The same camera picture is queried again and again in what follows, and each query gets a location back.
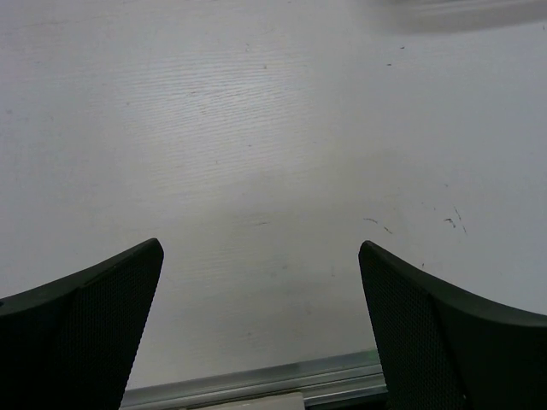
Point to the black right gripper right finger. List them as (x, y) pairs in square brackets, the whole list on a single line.
[(442, 347)]

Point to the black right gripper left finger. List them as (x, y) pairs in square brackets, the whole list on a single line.
[(71, 343)]

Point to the aluminium table edge rail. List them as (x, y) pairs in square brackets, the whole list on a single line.
[(337, 378)]

